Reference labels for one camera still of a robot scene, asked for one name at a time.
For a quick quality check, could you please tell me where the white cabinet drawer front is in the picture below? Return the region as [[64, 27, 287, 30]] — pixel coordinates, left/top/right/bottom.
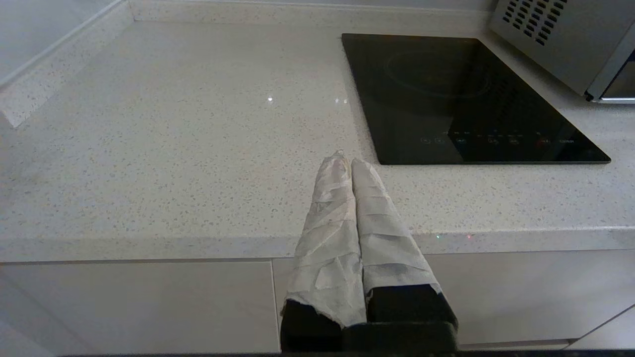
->
[[566, 305, 635, 352], [271, 248, 635, 348], [0, 259, 281, 356]]

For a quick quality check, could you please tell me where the black induction cooktop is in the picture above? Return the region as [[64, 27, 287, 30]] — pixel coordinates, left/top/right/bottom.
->
[[341, 33, 612, 165]]

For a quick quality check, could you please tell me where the silver black microwave oven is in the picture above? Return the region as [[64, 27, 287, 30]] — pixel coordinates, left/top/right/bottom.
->
[[488, 0, 635, 104]]

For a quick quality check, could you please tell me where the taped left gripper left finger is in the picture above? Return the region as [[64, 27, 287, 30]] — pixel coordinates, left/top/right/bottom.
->
[[279, 151, 369, 354]]

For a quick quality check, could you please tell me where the black glass microwave door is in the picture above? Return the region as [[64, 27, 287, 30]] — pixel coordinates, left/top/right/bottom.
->
[[584, 22, 635, 104]]

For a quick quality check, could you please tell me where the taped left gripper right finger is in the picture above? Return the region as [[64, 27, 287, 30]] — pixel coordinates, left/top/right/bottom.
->
[[351, 158, 459, 329]]

